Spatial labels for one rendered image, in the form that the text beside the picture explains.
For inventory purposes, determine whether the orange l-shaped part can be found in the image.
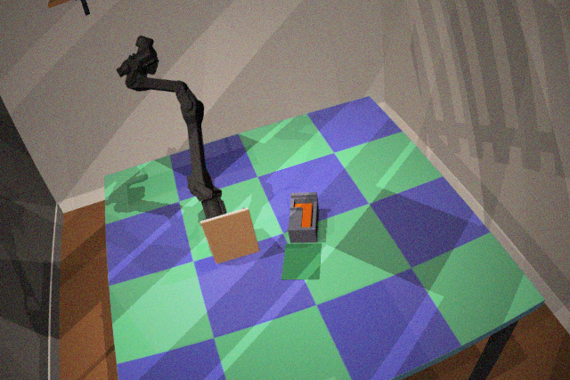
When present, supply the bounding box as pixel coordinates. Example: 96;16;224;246
295;204;313;227

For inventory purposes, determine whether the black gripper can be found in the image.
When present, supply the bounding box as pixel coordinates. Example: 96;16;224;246
128;36;154;75

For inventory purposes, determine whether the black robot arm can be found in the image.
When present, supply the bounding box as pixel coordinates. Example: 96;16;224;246
117;45;227;220

